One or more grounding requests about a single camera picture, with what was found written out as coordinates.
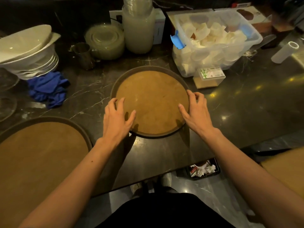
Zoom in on blue cloth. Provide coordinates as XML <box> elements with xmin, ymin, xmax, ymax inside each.
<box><xmin>27</xmin><ymin>72</ymin><xmax>71</xmax><ymax>110</ymax></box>

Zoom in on large round brown serving tray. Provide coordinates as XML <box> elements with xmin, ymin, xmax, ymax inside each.
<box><xmin>0</xmin><ymin>116</ymin><xmax>93</xmax><ymax>228</ymax></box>

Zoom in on clear wine glass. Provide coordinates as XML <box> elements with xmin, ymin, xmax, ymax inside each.
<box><xmin>242</xmin><ymin>34</ymin><xmax>277</xmax><ymax>57</ymax></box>

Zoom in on person's left forearm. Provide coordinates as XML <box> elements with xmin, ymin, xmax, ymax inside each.
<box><xmin>19</xmin><ymin>137</ymin><xmax>130</xmax><ymax>228</ymax></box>

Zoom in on small round brown serving tray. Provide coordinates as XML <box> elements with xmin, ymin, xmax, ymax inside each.
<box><xmin>110</xmin><ymin>66</ymin><xmax>190</xmax><ymax>138</ymax></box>

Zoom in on stack of clear plastic cups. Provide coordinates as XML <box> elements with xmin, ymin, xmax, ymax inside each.
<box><xmin>122</xmin><ymin>0</ymin><xmax>156</xmax><ymax>54</ymax></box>

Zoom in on person's left hand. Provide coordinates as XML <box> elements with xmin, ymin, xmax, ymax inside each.
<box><xmin>102</xmin><ymin>97</ymin><xmax>137</xmax><ymax>146</ymax></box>

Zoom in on person's right hand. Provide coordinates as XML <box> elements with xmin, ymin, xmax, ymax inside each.
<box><xmin>178</xmin><ymin>90</ymin><xmax>220</xmax><ymax>140</ymax></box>

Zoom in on stack of white plates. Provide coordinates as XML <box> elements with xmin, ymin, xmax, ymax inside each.
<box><xmin>0</xmin><ymin>24</ymin><xmax>61</xmax><ymax>80</ymax></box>

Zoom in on clear glass plate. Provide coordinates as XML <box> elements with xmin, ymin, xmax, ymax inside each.
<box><xmin>0</xmin><ymin>67</ymin><xmax>20</xmax><ymax>92</ymax></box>
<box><xmin>0</xmin><ymin>94</ymin><xmax>17</xmax><ymax>123</ymax></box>

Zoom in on clear plastic storage bin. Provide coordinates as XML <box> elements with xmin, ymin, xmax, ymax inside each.
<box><xmin>170</xmin><ymin>9</ymin><xmax>263</xmax><ymax>78</ymax></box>

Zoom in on clear toothpick box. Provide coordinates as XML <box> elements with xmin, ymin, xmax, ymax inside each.
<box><xmin>193</xmin><ymin>67</ymin><xmax>226</xmax><ymax>89</ymax></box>

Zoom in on brown cardboard tissue box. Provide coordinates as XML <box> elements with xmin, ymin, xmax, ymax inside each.
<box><xmin>214</xmin><ymin>6</ymin><xmax>273</xmax><ymax>34</ymax></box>

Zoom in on person's white shoe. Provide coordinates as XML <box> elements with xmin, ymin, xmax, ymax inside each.
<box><xmin>130</xmin><ymin>181</ymin><xmax>143</xmax><ymax>197</ymax></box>

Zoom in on person's black shorts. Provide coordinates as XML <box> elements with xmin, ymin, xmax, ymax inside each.
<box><xmin>95</xmin><ymin>192</ymin><xmax>236</xmax><ymax>228</ymax></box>

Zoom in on stack of clear plastic lids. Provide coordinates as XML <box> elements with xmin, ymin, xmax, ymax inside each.
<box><xmin>84</xmin><ymin>23</ymin><xmax>125</xmax><ymax>60</ymax></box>

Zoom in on person's right forearm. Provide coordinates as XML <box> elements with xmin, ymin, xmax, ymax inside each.
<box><xmin>205</xmin><ymin>128</ymin><xmax>304</xmax><ymax>228</ymax></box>

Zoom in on tan wooden stool seat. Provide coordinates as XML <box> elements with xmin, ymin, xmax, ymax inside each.
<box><xmin>260</xmin><ymin>147</ymin><xmax>304</xmax><ymax>200</ymax></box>

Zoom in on black waste bin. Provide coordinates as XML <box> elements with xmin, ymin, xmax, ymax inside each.
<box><xmin>188</xmin><ymin>158</ymin><xmax>221</xmax><ymax>180</ymax></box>

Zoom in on metal cup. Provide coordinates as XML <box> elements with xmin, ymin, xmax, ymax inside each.
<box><xmin>69</xmin><ymin>42</ymin><xmax>96</xmax><ymax>71</ymax></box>

